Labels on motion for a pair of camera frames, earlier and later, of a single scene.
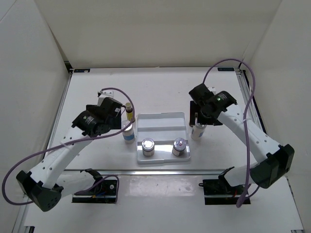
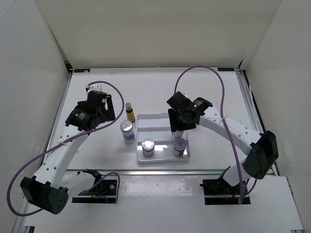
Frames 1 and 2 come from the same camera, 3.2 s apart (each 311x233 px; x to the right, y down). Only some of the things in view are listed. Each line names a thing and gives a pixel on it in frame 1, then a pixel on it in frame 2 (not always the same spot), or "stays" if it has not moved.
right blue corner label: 226,69 stays
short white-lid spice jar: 179,146 stays
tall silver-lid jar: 198,131 -> 178,133
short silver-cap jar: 148,147 stays
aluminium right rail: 253,110 stays
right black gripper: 195,108 -> 175,125
